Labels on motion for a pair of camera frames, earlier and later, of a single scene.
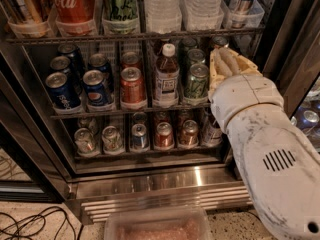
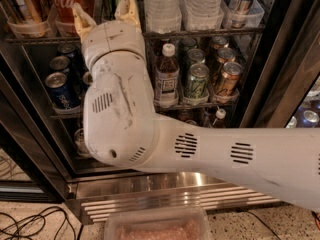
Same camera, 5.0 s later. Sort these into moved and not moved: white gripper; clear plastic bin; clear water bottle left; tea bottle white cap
Moved: white gripper
Not moved: clear plastic bin; tea bottle white cap; clear water bottle left
